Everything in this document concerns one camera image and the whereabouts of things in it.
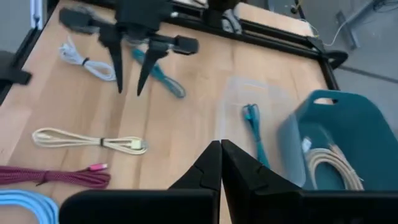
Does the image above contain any pink black braided cable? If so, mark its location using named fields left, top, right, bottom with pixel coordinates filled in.
left=0, top=163, right=111, bottom=190

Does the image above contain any clear plastic bin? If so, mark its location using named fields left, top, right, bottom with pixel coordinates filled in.
left=217, top=76, right=307, bottom=187

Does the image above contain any teal plastic bin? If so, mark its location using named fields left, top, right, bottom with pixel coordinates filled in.
left=276, top=89, right=398, bottom=191

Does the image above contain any black metal table frame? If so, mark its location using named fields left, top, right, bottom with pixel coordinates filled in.
left=0, top=0, right=349, bottom=106

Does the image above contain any grey furniture foot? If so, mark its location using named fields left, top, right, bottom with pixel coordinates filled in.
left=335, top=0, right=392, bottom=50

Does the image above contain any white USB cable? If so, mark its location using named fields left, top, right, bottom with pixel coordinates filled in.
left=58, top=36, right=117, bottom=82

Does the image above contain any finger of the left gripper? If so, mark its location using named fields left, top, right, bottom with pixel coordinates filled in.
left=136, top=40, right=171, bottom=96
left=98, top=26, right=125, bottom=94

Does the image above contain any light blue cable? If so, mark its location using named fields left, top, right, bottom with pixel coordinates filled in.
left=0, top=189, right=60, bottom=224

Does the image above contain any cream USB cable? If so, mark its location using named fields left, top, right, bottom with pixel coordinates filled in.
left=32, top=127, right=149, bottom=156

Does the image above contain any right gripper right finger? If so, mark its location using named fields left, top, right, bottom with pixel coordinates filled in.
left=221, top=139, right=302, bottom=192

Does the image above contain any white floor cable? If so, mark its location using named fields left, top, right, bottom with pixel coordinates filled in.
left=323, top=17, right=354, bottom=47

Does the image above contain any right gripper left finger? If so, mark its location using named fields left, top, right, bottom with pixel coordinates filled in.
left=169, top=140, right=222, bottom=191

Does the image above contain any beige cable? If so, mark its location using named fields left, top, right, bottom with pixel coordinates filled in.
left=303, top=136, right=365, bottom=191

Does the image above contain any teal braided cable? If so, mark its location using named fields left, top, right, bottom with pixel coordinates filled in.
left=130, top=47, right=187, bottom=99
left=242, top=103, right=271, bottom=169

